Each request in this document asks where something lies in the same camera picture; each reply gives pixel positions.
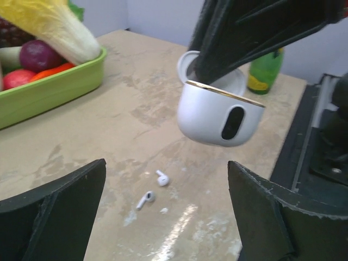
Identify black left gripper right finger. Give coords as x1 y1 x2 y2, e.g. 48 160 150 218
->
228 161 347 260

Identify purple toy onion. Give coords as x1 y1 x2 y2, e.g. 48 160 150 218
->
19 40 64 73

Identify yellow napa cabbage toy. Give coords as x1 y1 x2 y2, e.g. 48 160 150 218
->
1 0 101 65

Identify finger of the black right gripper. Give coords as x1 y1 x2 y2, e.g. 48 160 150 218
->
189 0 347 83

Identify black base frame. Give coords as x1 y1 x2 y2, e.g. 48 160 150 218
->
270 74 347 207

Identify dark toy grapes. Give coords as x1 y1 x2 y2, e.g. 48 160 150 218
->
0 17 35 48

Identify white earbud charging case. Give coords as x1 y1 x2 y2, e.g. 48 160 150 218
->
177 51 265 147

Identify green plastic tray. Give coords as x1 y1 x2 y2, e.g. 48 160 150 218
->
1 47 107 129

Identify green napa cabbage toy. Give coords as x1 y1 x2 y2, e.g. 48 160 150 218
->
0 46 22 70

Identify white earbud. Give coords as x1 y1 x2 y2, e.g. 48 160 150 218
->
156 170 170 187
136 191 156 210

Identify orange toy carrot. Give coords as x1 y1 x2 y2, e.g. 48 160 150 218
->
29 63 75 83

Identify red toy tomato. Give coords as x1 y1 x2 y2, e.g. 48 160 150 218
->
3 69 36 90

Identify green glass bottle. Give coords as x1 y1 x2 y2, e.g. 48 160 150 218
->
247 47 284 95

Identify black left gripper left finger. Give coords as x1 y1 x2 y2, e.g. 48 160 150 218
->
1 159 106 260

